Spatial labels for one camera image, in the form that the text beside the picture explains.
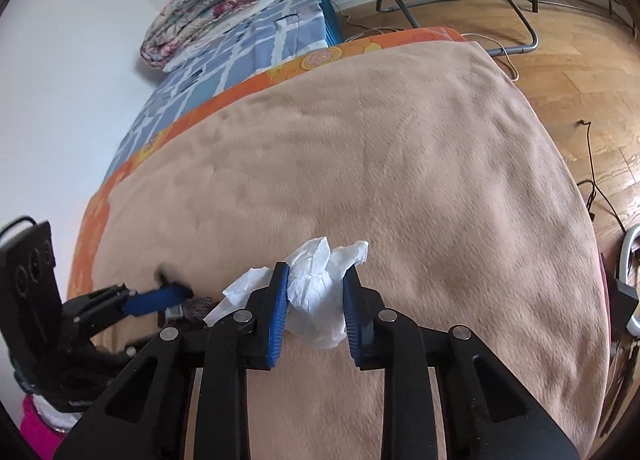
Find folded floral quilt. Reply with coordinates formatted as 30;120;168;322
140;0;276;68

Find white curved handle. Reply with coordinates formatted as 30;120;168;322
619;224;640;337

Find white tissue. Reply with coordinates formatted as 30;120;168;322
204;236;371;351

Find orange floral blanket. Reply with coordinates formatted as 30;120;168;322
67;26;468;301

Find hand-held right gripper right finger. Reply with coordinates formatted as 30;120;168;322
341;264;582;460

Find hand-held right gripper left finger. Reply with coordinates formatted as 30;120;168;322
54;261;291;460

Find black box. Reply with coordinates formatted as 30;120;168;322
602;280;639;336

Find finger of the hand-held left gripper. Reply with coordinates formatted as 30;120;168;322
92;325;166;366
75;281;194;326

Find black cable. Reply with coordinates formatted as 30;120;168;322
577;119;628;233

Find dark patterned wrapper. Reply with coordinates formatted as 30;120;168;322
160;295;213;328

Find blue checked bed sheet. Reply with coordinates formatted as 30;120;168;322
102;0;343;186

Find beige towel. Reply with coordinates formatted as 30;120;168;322
92;40;612;460

